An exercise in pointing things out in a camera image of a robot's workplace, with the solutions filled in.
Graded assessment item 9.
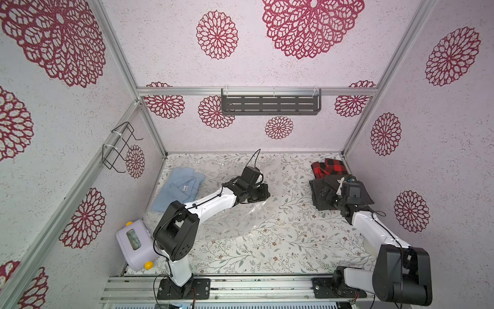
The dark grey shirt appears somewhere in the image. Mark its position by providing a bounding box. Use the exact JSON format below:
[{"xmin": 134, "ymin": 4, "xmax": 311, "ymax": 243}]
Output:
[{"xmin": 309, "ymin": 175, "xmax": 374, "ymax": 211}]

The clear plastic vacuum bag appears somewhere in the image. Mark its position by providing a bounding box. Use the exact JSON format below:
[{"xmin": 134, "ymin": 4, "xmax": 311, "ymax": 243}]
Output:
[{"xmin": 154, "ymin": 154, "xmax": 294, "ymax": 240}]

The red black plaid shirt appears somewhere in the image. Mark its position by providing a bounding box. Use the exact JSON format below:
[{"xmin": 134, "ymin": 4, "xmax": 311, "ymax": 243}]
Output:
[{"xmin": 311, "ymin": 158, "xmax": 348, "ymax": 179}]

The light blue shirt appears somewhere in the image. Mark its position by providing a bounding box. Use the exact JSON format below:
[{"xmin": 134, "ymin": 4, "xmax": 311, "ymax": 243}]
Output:
[{"xmin": 151, "ymin": 167, "xmax": 205, "ymax": 213}]

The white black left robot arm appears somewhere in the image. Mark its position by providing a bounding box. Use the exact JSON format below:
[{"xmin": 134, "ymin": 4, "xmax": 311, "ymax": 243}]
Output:
[{"xmin": 153, "ymin": 166, "xmax": 270, "ymax": 288}]

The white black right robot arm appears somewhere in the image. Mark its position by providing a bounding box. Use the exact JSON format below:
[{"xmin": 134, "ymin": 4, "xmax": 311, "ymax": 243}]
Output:
[{"xmin": 332, "ymin": 178, "xmax": 433, "ymax": 308}]

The lilac toy toaster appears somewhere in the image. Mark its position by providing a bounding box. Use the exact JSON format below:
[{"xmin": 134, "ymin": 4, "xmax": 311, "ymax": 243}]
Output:
[{"xmin": 116, "ymin": 219, "xmax": 160, "ymax": 271}]

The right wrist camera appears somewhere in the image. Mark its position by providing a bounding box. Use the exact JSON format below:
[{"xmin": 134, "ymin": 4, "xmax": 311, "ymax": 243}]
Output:
[{"xmin": 337, "ymin": 175, "xmax": 356, "ymax": 196}]

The dark grey wall shelf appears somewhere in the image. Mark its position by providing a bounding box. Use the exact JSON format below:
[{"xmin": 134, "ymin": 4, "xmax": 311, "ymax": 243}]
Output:
[{"xmin": 220, "ymin": 89, "xmax": 322, "ymax": 116}]

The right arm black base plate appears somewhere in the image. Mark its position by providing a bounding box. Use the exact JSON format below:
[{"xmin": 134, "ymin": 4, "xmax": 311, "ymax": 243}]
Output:
[{"xmin": 311, "ymin": 266, "xmax": 367, "ymax": 300}]

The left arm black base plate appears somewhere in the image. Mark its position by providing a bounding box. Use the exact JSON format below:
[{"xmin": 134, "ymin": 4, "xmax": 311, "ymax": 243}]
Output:
[{"xmin": 157, "ymin": 278, "xmax": 211, "ymax": 301}]

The black wire wall rack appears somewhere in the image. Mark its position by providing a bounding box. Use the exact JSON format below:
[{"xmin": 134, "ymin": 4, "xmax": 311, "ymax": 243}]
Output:
[{"xmin": 101, "ymin": 121, "xmax": 143, "ymax": 174}]

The aluminium mounting rail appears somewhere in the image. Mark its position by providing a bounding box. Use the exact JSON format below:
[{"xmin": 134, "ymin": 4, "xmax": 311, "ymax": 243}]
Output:
[{"xmin": 99, "ymin": 274, "xmax": 378, "ymax": 305}]

